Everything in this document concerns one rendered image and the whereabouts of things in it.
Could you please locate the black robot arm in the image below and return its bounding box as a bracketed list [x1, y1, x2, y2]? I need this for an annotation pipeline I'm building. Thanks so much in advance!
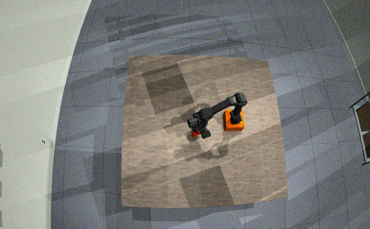
[187, 92, 247, 133]

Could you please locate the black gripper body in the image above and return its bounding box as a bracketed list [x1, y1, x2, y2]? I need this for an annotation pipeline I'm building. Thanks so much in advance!
[193, 113, 211, 139]

